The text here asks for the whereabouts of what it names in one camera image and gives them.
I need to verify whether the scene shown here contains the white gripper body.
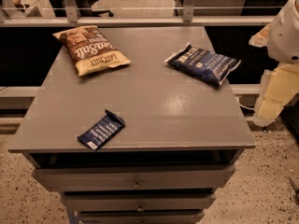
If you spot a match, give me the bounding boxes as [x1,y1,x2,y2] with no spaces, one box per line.
[265,63,299,106]

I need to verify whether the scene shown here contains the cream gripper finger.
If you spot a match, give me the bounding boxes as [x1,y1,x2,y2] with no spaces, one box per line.
[249,24,270,48]
[253,97,284,127]

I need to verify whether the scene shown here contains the brown sea salt chip bag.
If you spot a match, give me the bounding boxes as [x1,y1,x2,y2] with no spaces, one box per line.
[53,25,131,77]

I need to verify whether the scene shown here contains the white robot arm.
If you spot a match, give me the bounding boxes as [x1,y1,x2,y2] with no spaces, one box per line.
[249,0,299,127]

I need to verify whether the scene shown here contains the blue chip bag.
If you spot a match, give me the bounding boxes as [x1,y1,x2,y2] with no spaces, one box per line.
[165,43,241,88]

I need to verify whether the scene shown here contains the grey drawer cabinet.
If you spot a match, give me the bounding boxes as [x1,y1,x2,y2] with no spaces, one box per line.
[9,27,255,224]

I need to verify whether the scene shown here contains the small blue snack packet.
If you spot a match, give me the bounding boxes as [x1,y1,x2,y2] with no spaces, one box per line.
[77,110,126,151]

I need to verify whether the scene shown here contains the metal railing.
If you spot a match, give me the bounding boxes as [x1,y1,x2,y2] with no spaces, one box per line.
[1,0,286,27]

